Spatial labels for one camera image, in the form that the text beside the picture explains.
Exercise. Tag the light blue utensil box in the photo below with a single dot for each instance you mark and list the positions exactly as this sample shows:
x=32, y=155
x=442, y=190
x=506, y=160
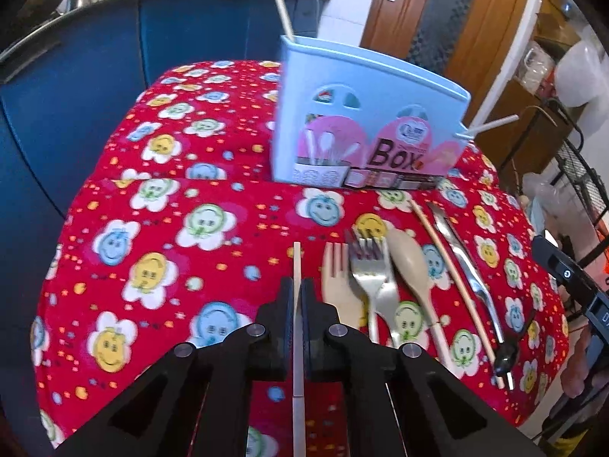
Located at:
x=361, y=85

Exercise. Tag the wooden shelf unit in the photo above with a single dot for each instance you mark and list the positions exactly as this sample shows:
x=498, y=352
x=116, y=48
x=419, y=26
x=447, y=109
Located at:
x=523, y=100

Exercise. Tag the clear plastic bag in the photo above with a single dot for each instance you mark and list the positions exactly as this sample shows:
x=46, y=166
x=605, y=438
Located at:
x=547, y=195

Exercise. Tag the beige spoon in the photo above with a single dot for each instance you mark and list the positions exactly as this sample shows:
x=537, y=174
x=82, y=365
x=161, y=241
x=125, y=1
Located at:
x=409, y=257

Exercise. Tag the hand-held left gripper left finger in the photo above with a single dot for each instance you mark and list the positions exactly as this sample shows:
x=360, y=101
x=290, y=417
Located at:
x=287, y=323

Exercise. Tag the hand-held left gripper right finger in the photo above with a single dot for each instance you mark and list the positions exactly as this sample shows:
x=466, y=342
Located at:
x=308, y=328

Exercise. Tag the white plastic bag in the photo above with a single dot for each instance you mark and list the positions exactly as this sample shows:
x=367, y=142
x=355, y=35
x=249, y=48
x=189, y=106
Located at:
x=580, y=71

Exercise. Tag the red smiley flower cloth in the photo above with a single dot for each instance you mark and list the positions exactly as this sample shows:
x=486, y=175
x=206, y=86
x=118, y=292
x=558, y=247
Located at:
x=166, y=228

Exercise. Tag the person's right hand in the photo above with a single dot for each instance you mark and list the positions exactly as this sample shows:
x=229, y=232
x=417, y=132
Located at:
x=576, y=366

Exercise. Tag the metal fork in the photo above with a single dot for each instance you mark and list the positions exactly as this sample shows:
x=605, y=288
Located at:
x=368, y=273
x=354, y=243

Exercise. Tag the blue kitchen cabinet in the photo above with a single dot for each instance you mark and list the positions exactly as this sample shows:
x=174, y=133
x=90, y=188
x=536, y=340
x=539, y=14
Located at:
x=71, y=104

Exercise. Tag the wooden door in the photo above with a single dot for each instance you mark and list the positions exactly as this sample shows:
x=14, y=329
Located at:
x=380, y=19

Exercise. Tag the metal table knife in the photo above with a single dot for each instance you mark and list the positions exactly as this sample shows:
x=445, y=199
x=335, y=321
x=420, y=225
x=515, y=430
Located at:
x=457, y=250

